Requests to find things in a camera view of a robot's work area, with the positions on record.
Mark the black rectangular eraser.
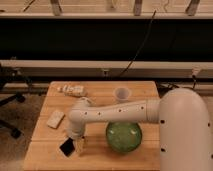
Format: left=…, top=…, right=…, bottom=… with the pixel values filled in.
left=60, top=138, right=75, bottom=157

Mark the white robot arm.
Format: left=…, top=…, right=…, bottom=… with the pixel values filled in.
left=67, top=88, right=213, bottom=171

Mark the green ceramic bowl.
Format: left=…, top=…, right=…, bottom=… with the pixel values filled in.
left=106, top=122, right=143, bottom=153

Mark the translucent plastic cup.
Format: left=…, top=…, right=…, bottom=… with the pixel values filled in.
left=114, top=87, right=130, bottom=102

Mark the white rectangular sponge block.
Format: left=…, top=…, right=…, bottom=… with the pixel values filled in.
left=46, top=110, right=65, bottom=129

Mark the black office chair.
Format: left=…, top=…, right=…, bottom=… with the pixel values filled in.
left=0, top=64, right=25, bottom=139

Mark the black hanging cable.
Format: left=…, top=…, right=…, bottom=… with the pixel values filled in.
left=118, top=9, right=157, bottom=77

